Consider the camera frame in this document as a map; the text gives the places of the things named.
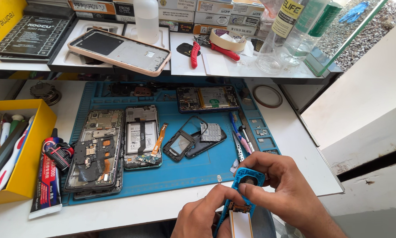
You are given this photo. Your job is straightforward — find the white paper card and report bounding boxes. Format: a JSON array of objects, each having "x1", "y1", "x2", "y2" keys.
[{"x1": 202, "y1": 52, "x2": 230, "y2": 77}]

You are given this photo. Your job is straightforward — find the black and red small packet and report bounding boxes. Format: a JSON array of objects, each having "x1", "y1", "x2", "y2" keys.
[{"x1": 44, "y1": 142, "x2": 75, "y2": 172}]

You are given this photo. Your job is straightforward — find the white raised shelf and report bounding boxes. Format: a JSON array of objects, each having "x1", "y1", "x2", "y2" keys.
[{"x1": 0, "y1": 31, "x2": 344, "y2": 85}]

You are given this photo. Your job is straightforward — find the green edged glass pane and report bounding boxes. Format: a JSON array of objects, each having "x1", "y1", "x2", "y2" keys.
[{"x1": 303, "y1": 0, "x2": 390, "y2": 77}]

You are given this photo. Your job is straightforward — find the beige masking tape roll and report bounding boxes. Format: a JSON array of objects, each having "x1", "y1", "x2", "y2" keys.
[{"x1": 209, "y1": 28, "x2": 248, "y2": 53}]

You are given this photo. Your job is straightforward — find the round grey metal part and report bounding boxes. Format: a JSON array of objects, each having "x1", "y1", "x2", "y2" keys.
[{"x1": 30, "y1": 82, "x2": 62, "y2": 106}]

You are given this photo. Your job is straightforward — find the black keypad phone front frame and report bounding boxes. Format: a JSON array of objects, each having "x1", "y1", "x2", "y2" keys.
[{"x1": 163, "y1": 115, "x2": 209, "y2": 163}]

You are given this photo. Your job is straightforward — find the black oval pad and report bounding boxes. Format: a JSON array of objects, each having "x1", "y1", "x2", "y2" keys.
[{"x1": 176, "y1": 43, "x2": 202, "y2": 58}]

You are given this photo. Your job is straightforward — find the green handled screwdriver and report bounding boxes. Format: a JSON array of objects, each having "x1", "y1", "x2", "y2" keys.
[{"x1": 9, "y1": 114, "x2": 24, "y2": 135}]

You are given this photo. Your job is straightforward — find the black keypad phone back cover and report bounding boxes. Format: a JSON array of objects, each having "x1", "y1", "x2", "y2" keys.
[{"x1": 185, "y1": 127, "x2": 228, "y2": 159}]

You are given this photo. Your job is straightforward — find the opened smartphone with white battery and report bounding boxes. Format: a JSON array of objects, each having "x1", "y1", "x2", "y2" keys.
[{"x1": 123, "y1": 105, "x2": 163, "y2": 171}]

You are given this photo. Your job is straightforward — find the stack of spare part boxes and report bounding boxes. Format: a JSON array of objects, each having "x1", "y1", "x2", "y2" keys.
[{"x1": 67, "y1": 0, "x2": 267, "y2": 37}]

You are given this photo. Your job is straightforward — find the opened blue smartphone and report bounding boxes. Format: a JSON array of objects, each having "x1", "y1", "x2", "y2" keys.
[{"x1": 176, "y1": 86, "x2": 241, "y2": 114}]

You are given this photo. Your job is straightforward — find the white phone box tray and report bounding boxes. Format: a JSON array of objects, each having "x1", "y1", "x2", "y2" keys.
[
  {"x1": 121, "y1": 22, "x2": 172, "y2": 72},
  {"x1": 47, "y1": 18, "x2": 126, "y2": 73}
]

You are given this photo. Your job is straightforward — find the blue silicone repair mat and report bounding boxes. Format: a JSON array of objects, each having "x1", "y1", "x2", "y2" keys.
[{"x1": 62, "y1": 81, "x2": 281, "y2": 206}]

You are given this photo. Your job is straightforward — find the brown tape ring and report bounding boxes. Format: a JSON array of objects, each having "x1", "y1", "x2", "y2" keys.
[{"x1": 252, "y1": 85, "x2": 283, "y2": 109}]

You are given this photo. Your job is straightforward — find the opened dark smartphone with boards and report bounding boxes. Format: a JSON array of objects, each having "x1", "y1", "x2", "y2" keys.
[{"x1": 64, "y1": 109, "x2": 125, "y2": 199}]

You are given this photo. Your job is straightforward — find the grey phone keypad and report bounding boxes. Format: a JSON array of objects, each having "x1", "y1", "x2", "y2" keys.
[{"x1": 200, "y1": 123, "x2": 222, "y2": 143}]

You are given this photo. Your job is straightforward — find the clear bottle with yellow label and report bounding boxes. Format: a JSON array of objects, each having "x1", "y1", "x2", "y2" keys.
[{"x1": 256, "y1": 0, "x2": 305, "y2": 74}]

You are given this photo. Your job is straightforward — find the yellow phone box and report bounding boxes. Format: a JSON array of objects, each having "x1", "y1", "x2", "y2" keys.
[{"x1": 0, "y1": 0, "x2": 28, "y2": 69}]

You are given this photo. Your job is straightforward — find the copper camera module cover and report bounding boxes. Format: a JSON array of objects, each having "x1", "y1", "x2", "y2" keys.
[{"x1": 133, "y1": 86, "x2": 153, "y2": 97}]

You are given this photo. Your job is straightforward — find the blue keypad phone housing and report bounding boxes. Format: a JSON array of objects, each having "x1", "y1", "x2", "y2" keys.
[{"x1": 213, "y1": 167, "x2": 266, "y2": 238}]

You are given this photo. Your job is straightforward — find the red handled cutters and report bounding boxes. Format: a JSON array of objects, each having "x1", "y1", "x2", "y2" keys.
[{"x1": 195, "y1": 34, "x2": 241, "y2": 62}]

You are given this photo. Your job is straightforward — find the silver tweezers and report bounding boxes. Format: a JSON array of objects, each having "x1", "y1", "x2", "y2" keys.
[{"x1": 232, "y1": 130, "x2": 245, "y2": 163}]

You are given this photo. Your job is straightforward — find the person's right hand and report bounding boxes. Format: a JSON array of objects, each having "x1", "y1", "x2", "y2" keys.
[{"x1": 238, "y1": 151, "x2": 321, "y2": 230}]

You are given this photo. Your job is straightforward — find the smartphone frame in pink case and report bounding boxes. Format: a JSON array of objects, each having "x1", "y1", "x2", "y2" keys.
[{"x1": 67, "y1": 28, "x2": 172, "y2": 77}]

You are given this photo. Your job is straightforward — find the white plastic bottle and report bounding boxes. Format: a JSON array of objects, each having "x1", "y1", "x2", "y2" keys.
[{"x1": 133, "y1": 0, "x2": 160, "y2": 45}]

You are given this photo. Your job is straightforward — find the blue glove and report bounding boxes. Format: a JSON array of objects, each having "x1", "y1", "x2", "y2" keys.
[{"x1": 338, "y1": 1, "x2": 370, "y2": 24}]

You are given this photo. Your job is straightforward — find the red and white toothbrush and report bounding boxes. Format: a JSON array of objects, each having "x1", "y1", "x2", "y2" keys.
[{"x1": 0, "y1": 116, "x2": 35, "y2": 198}]

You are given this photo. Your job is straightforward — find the silver precision screwdriver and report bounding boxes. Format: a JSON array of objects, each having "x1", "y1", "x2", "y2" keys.
[{"x1": 238, "y1": 125, "x2": 256, "y2": 153}]

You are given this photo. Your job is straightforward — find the red handled pliers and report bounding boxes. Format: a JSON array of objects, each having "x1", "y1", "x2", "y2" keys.
[{"x1": 190, "y1": 41, "x2": 201, "y2": 69}]

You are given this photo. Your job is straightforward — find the clear bottle with green label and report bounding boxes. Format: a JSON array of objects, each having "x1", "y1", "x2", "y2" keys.
[{"x1": 283, "y1": 0, "x2": 343, "y2": 67}]

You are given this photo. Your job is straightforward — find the blue and pink handled tool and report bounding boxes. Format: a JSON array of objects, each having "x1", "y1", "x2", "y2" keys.
[{"x1": 229, "y1": 112, "x2": 253, "y2": 155}]

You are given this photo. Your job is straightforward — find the yellow cardboard tool box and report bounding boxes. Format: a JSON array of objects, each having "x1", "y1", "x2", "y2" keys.
[{"x1": 0, "y1": 99, "x2": 58, "y2": 207}]

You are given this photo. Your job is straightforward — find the black flat tool box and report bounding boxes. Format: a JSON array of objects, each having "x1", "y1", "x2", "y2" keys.
[{"x1": 0, "y1": 15, "x2": 72, "y2": 63}]

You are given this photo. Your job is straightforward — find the orange flex cable with board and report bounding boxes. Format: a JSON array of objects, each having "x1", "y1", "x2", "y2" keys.
[{"x1": 135, "y1": 123, "x2": 169, "y2": 165}]

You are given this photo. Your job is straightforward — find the person's left hand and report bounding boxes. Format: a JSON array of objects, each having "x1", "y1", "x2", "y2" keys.
[{"x1": 171, "y1": 184, "x2": 247, "y2": 238}]

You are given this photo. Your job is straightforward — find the black and red glue tube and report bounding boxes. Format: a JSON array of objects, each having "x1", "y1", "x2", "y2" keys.
[{"x1": 28, "y1": 128, "x2": 64, "y2": 220}]

